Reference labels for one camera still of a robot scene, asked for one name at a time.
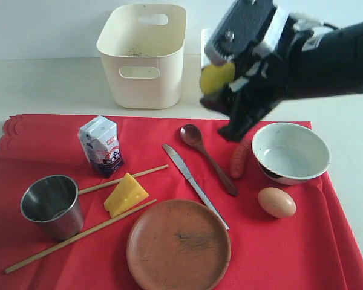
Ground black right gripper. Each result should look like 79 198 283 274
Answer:
200 13 324 142

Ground yellow lemon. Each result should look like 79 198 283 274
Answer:
200 62 235 95

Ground red sausage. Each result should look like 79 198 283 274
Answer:
229 138 251 179

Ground brown egg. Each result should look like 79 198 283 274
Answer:
258 187 296 218

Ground yellow cheese wedge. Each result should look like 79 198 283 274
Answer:
103 173 149 218

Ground small milk carton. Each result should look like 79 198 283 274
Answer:
78 115 124 178

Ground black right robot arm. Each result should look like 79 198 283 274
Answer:
200 17 363 142

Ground dark wooden spoon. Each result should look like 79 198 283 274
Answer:
180 124 238 196

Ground white ceramic bowl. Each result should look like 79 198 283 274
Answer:
251 122 331 185

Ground steel table knife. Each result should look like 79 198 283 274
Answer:
162 144 230 230

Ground white perforated plastic basket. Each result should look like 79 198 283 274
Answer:
200 28 211 69

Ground cream plastic bin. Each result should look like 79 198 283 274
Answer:
96 4 187 109

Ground brown wooden plate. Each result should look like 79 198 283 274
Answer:
126 199 231 289

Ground upper wooden chopstick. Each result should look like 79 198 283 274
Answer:
78 164 169 195

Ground wooden chopstick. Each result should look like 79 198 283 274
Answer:
4 199 157 274
78 164 169 195

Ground red tablecloth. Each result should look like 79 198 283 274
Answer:
0 114 363 289

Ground stainless steel cup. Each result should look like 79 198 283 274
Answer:
20 175 84 241

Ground lower wooden chopstick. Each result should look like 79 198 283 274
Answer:
4 199 157 274

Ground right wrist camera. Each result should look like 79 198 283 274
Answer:
204 1 289 66

